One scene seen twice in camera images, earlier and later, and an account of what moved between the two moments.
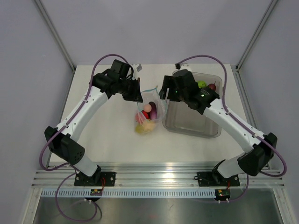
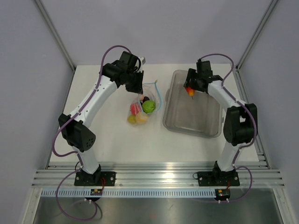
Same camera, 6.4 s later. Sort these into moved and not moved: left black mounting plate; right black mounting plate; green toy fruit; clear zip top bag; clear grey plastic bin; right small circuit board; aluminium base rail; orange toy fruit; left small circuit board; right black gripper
Moved: green toy fruit; clear zip top bag; orange toy fruit; right black gripper
Not moved: aluminium base rail; left small circuit board; left black mounting plate; right black mounting plate; right small circuit board; clear grey plastic bin
